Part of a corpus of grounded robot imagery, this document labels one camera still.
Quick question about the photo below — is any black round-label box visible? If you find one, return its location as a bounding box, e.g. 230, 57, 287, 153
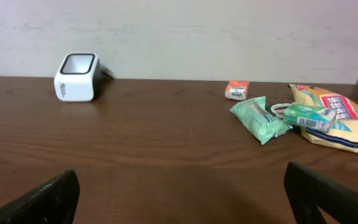
266, 103, 291, 119

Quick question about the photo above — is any small teal tissue pack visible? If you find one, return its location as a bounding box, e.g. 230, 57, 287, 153
283, 103, 337, 133

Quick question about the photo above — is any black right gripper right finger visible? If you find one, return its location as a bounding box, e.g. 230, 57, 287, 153
284, 162, 358, 223

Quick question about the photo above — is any teal snack packet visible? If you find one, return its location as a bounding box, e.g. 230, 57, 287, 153
229, 96, 293, 145

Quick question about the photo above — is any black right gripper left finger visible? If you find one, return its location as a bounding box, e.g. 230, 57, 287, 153
0, 170, 80, 224

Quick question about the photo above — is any white barcode scanner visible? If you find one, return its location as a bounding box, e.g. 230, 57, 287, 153
54, 52, 102, 102

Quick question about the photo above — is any small orange tissue pack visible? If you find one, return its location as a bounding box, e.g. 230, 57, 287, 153
224, 80, 249, 101

